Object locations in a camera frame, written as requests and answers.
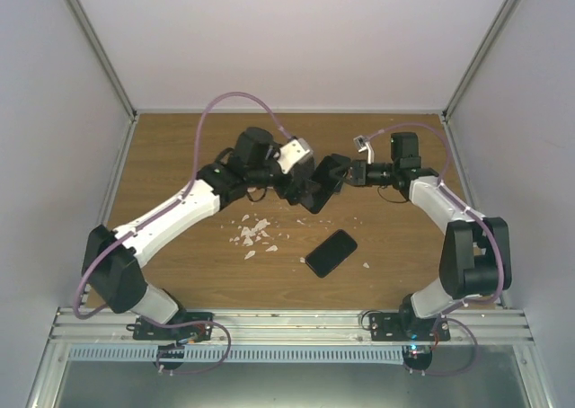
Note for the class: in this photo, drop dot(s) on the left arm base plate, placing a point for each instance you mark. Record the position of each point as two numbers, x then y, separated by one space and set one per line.
176 339

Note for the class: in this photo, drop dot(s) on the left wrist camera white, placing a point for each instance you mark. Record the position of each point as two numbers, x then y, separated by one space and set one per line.
296 151

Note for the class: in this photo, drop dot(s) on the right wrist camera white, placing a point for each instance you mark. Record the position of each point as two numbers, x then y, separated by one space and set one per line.
363 145

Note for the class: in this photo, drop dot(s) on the black phone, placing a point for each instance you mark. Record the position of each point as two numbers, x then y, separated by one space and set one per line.
324 185
332 252

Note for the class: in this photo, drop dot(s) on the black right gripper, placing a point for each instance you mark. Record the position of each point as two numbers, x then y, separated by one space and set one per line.
358 172

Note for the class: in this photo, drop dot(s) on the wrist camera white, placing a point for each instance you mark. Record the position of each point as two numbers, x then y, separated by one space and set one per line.
296 151
363 145

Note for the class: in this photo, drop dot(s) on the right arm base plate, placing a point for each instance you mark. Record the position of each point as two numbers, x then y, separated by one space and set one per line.
419 337

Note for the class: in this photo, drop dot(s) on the aluminium rail frame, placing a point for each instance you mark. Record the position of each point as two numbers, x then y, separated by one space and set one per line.
490 361

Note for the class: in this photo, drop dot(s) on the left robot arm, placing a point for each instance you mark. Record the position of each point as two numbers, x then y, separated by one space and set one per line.
114 258

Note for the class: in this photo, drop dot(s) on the grey slotted cable duct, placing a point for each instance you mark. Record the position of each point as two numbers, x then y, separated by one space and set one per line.
240 354

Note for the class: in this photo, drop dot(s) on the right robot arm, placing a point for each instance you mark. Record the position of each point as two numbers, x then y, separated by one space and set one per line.
474 265

